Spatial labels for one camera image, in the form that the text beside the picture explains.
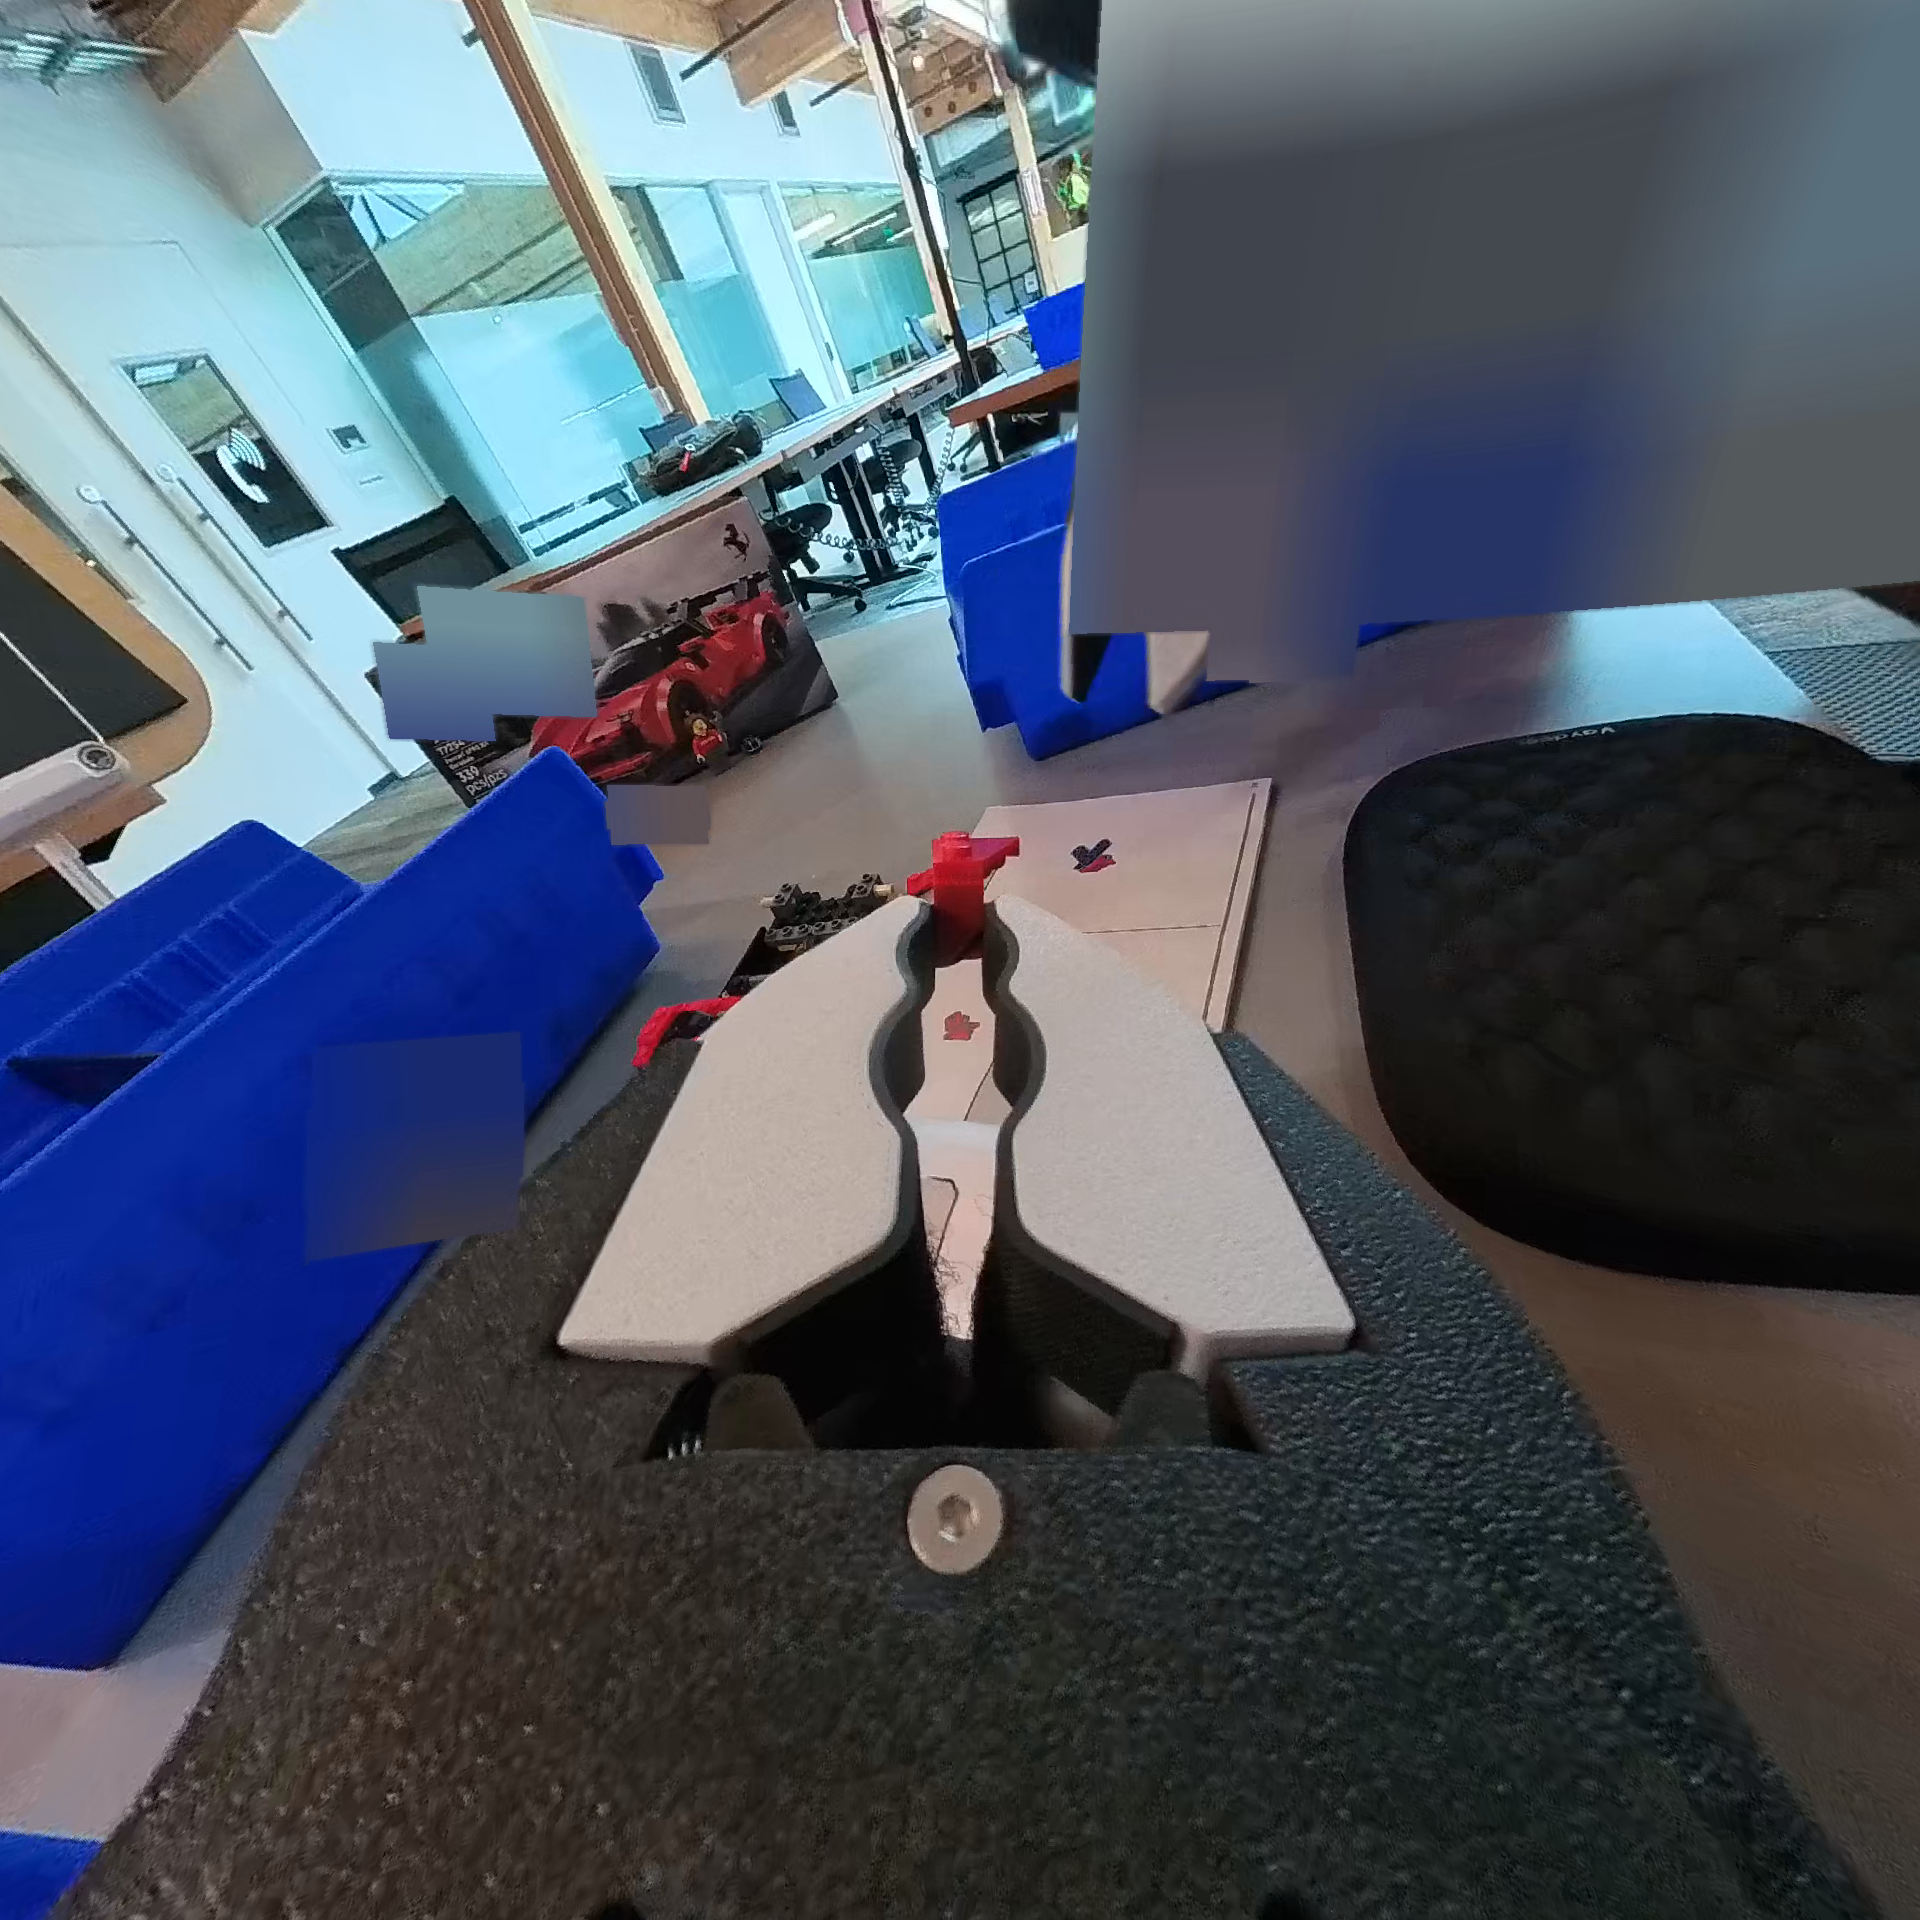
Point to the black bag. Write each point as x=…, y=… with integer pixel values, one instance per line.
x=697, y=452

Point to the blue plastic bin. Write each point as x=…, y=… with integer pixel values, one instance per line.
x=1055, y=329
x=1005, y=629

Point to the white rolled tube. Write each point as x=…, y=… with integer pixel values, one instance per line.
x=60, y=780

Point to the green potted plant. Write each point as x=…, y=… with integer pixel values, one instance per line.
x=1072, y=184

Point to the black light stand pole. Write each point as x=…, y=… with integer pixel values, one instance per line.
x=915, y=182

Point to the black phone sign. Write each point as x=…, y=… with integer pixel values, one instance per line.
x=240, y=458

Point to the wood framed black board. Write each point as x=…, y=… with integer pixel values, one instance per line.
x=76, y=692

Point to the black task stool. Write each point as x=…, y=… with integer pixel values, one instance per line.
x=811, y=540

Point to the long white office table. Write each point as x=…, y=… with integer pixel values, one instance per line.
x=839, y=422

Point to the red lego assembly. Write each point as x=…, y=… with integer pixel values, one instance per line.
x=960, y=886

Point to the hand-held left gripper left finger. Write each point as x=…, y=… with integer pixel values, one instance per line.
x=751, y=1154

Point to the instruction booklet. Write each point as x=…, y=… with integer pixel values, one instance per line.
x=1171, y=886

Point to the black office chair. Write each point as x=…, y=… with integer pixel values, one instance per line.
x=429, y=556

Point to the black honeycomb wrist rest pad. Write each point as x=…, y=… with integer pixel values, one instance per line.
x=1622, y=991

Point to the wooden edge table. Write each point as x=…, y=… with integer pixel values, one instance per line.
x=1021, y=394

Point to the partly built lego car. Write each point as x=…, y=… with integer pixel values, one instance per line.
x=811, y=932

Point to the lego set box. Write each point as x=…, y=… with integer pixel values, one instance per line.
x=704, y=674

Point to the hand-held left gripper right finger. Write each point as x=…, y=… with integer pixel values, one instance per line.
x=1171, y=1154

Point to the large blue divided bin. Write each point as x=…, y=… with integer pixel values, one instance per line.
x=181, y=1350

